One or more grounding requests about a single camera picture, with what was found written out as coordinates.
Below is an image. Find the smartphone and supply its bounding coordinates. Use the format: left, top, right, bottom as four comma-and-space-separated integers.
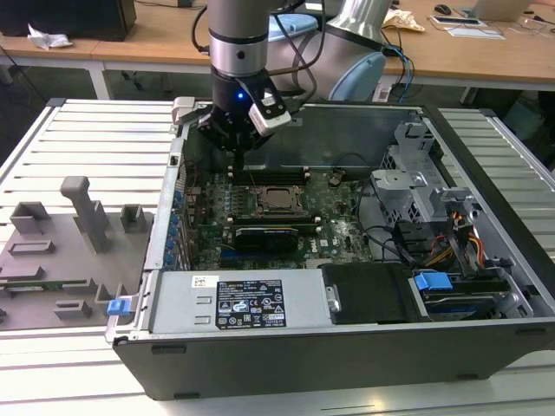
428, 15, 486, 28

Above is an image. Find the metal socket cover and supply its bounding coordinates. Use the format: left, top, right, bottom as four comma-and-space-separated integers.
256, 185, 310, 215

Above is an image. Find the blue disk carrier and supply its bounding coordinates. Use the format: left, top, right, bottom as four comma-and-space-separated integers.
412, 269, 454, 301

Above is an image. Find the black box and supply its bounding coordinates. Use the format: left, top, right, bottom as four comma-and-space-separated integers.
0, 0, 138, 43

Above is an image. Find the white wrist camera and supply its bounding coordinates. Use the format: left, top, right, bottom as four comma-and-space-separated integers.
247, 89, 292, 136

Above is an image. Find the crumpled brown paper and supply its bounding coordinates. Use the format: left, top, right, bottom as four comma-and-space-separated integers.
382, 7, 428, 33

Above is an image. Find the wooden desk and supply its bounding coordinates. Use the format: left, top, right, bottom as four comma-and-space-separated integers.
0, 0, 555, 104

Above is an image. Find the silver drive cage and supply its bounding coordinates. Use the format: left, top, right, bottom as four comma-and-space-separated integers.
370, 120, 483, 227

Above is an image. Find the crumpled white paper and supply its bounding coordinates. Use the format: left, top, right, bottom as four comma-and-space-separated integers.
26, 23, 74, 51

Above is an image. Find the black plastic shroud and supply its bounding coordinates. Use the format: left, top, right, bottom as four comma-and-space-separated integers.
320, 262, 431, 327

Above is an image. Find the black graphics card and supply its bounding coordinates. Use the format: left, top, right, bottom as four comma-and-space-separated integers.
233, 223, 301, 257

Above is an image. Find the black cable bundle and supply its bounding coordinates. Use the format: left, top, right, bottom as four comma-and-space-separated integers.
357, 177, 439, 266

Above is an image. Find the black PC case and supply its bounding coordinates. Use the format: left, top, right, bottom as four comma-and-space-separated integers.
105, 95, 555, 402

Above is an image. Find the white paper sheet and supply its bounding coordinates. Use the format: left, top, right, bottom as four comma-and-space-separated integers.
446, 25, 507, 42

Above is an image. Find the hard disk drive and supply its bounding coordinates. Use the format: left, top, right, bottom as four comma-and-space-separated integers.
422, 296, 500, 322

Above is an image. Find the silver laptop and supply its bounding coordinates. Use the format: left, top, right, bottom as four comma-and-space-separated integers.
470, 0, 533, 23

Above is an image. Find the silver power supply unit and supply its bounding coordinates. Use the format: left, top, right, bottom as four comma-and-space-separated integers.
149, 269, 331, 335

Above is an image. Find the silver CPU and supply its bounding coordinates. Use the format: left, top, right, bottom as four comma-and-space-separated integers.
264, 189, 298, 210

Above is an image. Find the grey case handle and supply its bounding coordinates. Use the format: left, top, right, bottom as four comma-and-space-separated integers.
171, 95, 199, 127

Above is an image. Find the blue cable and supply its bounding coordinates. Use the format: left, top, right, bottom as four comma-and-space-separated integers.
395, 42, 416, 88

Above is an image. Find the orange yellow wire bundle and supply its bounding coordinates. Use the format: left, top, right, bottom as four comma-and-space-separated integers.
427, 210, 486, 268

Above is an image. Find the CPU socket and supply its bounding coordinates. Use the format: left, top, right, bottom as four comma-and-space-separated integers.
253, 185, 312, 217

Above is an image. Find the green RAM stick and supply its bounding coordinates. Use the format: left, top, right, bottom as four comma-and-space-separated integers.
0, 279, 90, 291

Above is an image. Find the white power strip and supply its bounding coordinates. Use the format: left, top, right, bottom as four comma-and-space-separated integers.
372, 81, 395, 104

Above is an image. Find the grey parts rack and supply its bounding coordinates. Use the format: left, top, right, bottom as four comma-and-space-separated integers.
0, 175, 156, 333

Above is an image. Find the blue case latch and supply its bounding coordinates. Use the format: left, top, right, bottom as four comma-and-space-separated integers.
106, 297, 132, 318

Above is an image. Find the green motherboard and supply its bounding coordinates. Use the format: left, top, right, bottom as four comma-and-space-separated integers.
184, 166, 379, 270

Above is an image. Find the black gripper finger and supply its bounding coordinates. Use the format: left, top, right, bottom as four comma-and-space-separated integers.
197, 112, 242, 172
239, 129, 273, 172

